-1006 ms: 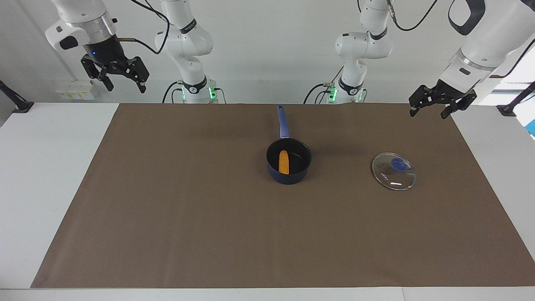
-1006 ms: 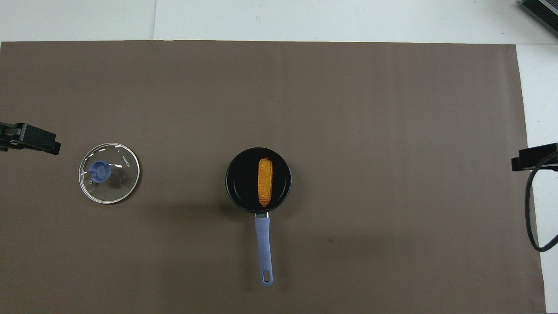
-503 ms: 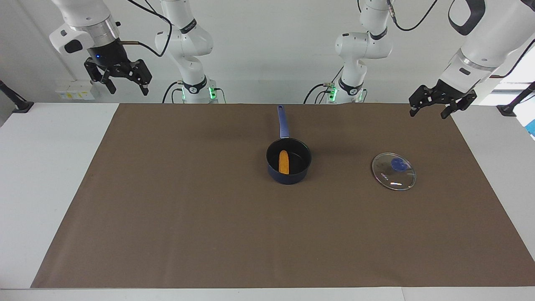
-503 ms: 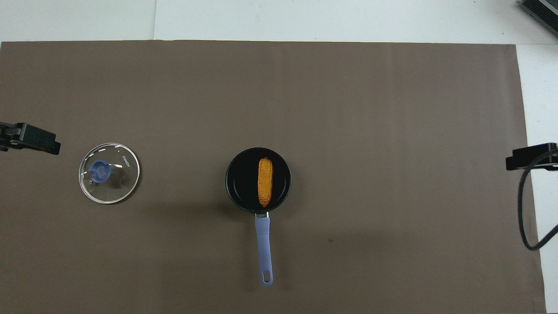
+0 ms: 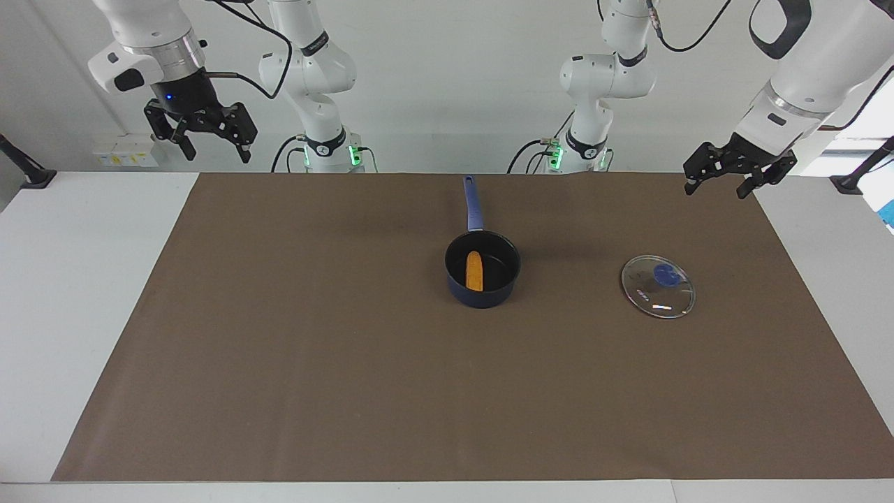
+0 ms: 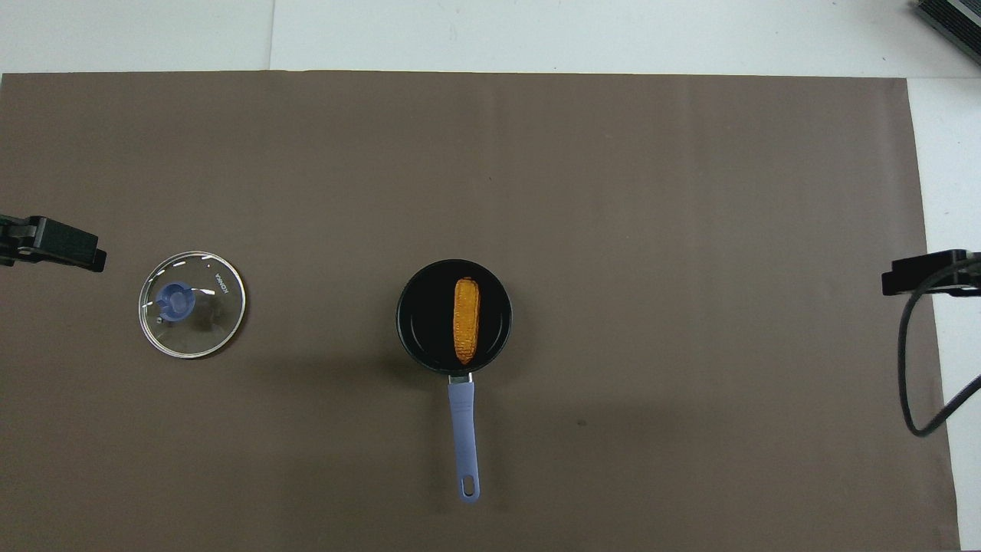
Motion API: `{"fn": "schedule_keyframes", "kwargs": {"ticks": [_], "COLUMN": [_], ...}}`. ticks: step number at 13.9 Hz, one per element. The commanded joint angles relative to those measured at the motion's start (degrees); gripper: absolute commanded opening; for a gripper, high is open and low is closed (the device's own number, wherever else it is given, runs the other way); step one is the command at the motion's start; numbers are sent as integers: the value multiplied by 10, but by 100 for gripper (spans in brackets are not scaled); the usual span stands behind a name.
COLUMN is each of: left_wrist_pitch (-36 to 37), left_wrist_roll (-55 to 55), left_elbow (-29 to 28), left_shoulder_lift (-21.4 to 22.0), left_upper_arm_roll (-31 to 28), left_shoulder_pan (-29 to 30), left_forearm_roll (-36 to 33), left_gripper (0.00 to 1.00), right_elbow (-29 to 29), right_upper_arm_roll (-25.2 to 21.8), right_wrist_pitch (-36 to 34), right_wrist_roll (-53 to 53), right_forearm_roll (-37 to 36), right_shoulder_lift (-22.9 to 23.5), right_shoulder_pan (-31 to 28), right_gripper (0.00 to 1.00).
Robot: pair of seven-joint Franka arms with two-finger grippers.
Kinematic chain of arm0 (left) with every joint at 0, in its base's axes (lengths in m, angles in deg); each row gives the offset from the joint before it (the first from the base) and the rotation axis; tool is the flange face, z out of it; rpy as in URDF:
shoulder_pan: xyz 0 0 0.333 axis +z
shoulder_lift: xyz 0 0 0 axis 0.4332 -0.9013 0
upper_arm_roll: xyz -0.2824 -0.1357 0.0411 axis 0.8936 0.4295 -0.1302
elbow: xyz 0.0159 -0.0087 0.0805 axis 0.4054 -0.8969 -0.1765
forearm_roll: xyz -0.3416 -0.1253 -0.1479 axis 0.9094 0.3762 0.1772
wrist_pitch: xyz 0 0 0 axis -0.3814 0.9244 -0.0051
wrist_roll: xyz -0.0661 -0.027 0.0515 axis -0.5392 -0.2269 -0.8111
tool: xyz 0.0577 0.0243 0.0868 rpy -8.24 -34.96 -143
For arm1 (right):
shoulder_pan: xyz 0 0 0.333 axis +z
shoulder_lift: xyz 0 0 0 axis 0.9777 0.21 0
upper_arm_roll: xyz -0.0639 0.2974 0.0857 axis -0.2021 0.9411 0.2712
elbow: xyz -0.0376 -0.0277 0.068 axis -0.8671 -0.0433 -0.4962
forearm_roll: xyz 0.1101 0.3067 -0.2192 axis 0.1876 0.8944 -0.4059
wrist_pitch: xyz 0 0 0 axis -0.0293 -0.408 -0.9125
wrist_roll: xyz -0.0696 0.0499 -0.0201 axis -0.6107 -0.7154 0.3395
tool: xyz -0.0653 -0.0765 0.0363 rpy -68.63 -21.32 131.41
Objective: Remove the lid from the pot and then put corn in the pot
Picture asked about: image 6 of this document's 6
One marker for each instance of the yellow toy corn cob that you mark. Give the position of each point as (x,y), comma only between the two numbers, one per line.
(466,322)

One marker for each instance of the brown table mat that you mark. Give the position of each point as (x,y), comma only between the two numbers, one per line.
(306,153)

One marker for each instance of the black ribbed device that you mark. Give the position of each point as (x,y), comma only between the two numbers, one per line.
(954,19)

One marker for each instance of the glass lid with blue knob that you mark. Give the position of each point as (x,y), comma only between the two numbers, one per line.
(178,301)

